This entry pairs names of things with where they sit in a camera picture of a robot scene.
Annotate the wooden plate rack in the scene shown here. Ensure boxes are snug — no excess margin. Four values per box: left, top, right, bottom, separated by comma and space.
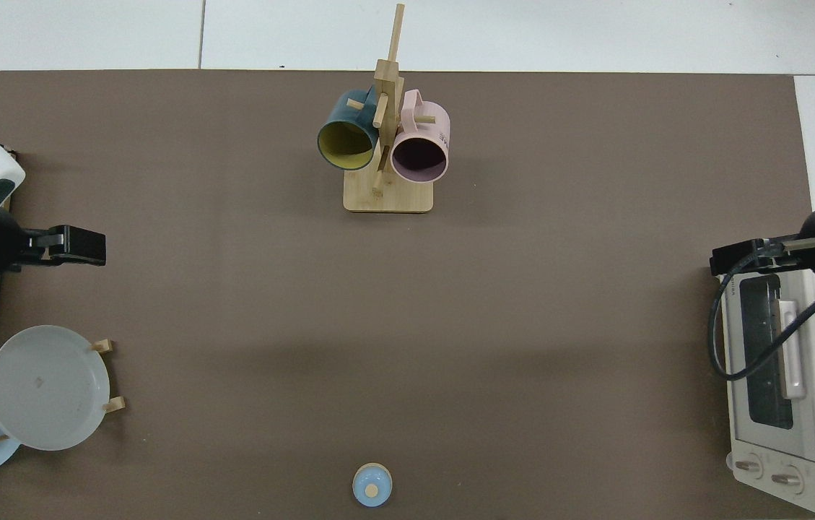
0, 338, 126, 443

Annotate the pink cup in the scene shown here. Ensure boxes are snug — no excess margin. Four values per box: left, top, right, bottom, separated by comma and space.
390, 89, 451, 183

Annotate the wooden cup stand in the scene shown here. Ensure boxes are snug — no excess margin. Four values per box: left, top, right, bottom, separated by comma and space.
343, 4, 435, 214

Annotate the brown table cloth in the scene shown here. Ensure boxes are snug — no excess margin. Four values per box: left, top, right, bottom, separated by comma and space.
0, 69, 812, 520

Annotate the small blue round bell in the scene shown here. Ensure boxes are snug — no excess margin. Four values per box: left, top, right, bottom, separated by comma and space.
352, 463, 393, 508

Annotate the grey plate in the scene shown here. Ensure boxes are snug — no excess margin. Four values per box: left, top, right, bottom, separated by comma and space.
0, 325, 110, 451

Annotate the teal cup with yellow inside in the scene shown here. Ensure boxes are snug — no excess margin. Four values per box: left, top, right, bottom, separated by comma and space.
317, 88, 381, 172

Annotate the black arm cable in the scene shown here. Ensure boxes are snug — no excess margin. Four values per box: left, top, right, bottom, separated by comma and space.
709, 249, 815, 382

